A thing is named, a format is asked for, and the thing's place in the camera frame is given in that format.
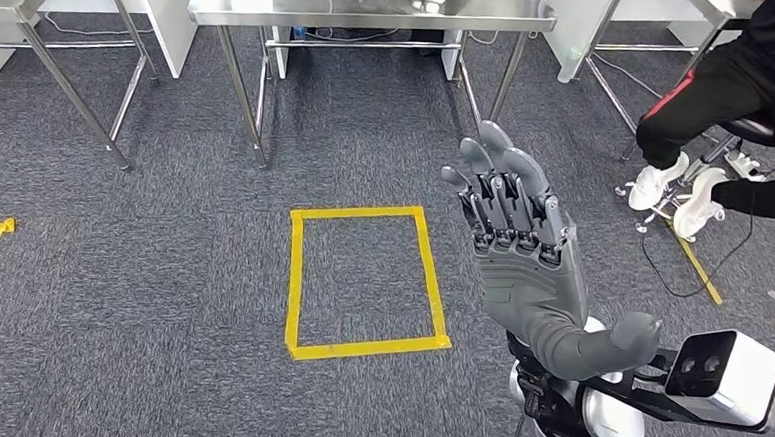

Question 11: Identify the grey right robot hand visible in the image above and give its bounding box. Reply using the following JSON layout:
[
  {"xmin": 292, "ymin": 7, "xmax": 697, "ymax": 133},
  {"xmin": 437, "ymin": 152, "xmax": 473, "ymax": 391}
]
[{"xmin": 428, "ymin": 118, "xmax": 674, "ymax": 386}]

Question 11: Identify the grey workbench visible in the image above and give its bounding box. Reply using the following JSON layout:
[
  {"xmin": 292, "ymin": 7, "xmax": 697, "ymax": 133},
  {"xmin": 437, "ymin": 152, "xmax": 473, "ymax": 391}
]
[{"xmin": 179, "ymin": 0, "xmax": 559, "ymax": 184}]

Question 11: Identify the black swivel stool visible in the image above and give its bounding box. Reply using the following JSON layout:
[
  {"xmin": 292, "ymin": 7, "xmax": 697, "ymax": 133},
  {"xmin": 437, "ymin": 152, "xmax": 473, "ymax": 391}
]
[{"xmin": 615, "ymin": 110, "xmax": 775, "ymax": 242}]

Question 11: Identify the person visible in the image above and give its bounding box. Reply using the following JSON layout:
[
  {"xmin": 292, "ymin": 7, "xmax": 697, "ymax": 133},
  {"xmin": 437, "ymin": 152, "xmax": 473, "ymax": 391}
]
[{"xmin": 630, "ymin": 0, "xmax": 775, "ymax": 249}]

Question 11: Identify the black camera bracket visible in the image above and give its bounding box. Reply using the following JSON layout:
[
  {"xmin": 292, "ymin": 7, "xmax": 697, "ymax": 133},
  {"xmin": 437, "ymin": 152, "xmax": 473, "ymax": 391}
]
[{"xmin": 582, "ymin": 346, "xmax": 775, "ymax": 436}]

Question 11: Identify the black floor cable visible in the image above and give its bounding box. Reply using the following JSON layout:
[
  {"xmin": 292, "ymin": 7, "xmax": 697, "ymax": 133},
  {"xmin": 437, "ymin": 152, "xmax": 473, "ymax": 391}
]
[{"xmin": 638, "ymin": 187, "xmax": 758, "ymax": 304}]

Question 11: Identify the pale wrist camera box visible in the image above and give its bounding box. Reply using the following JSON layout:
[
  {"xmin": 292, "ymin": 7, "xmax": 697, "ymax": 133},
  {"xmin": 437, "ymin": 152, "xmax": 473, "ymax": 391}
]
[{"xmin": 663, "ymin": 326, "xmax": 775, "ymax": 434}]

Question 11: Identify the grey floor cable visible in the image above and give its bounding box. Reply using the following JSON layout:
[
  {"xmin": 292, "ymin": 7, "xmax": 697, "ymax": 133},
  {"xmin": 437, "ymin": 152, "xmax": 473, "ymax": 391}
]
[{"xmin": 589, "ymin": 51, "xmax": 666, "ymax": 100}]

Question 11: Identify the white floor cable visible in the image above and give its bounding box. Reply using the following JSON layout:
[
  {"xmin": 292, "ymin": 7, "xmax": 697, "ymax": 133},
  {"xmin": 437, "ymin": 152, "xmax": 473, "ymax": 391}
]
[{"xmin": 39, "ymin": 11, "xmax": 155, "ymax": 40}]

